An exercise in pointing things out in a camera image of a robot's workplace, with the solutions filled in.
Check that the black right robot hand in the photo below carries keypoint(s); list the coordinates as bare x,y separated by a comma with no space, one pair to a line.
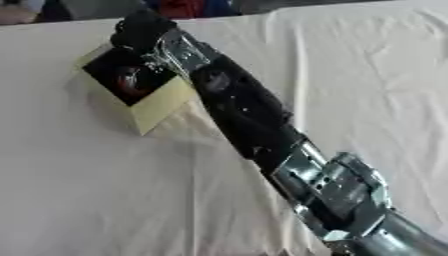
140,30

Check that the silver and black right robot arm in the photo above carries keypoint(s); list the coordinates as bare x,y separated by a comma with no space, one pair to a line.
251,113

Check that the tan cardboard box black inside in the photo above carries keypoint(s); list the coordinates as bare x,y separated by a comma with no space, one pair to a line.
157,106

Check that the person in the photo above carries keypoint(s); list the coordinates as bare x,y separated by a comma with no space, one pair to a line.
35,10
192,7

